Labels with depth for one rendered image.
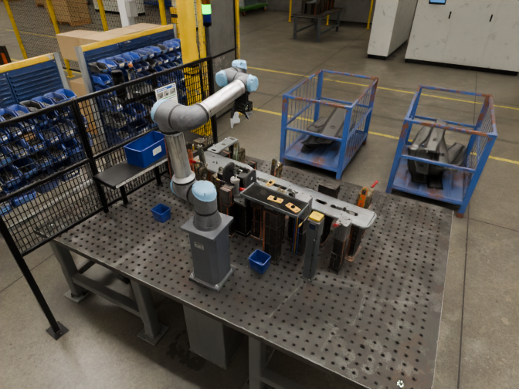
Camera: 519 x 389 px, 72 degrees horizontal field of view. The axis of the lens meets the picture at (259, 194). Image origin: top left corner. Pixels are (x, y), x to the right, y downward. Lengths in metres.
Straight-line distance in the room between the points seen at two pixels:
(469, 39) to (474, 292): 7.13
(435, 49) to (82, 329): 8.94
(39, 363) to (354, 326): 2.09
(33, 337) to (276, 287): 1.85
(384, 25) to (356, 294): 8.28
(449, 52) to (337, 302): 8.29
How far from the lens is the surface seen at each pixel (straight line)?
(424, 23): 9.72
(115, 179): 2.54
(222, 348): 2.45
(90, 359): 2.89
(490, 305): 3.45
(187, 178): 1.82
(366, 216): 2.20
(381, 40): 9.88
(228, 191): 2.18
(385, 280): 2.27
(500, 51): 9.83
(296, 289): 2.11
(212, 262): 1.97
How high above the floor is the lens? 2.31
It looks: 35 degrees down
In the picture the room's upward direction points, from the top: 1 degrees clockwise
